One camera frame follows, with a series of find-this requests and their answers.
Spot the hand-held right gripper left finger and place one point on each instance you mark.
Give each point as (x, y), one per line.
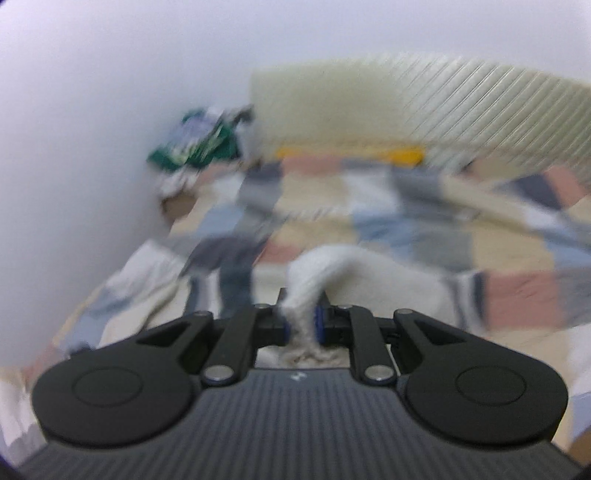
(282, 323)

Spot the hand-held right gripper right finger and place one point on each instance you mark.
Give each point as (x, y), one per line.
(321, 323)

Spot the white fleece garment grey trim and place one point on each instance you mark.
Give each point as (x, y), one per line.
(369, 272)

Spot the patchwork checked duvet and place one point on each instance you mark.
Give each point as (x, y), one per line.
(415, 217)

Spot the yellow pillow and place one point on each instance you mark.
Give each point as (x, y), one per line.
(351, 154)

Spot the crumpled white cloth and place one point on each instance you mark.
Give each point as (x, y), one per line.
(178, 180)

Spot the green bag with clutter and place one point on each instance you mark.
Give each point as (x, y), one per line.
(198, 141)

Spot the cream quilted headboard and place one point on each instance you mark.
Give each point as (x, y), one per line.
(438, 106)

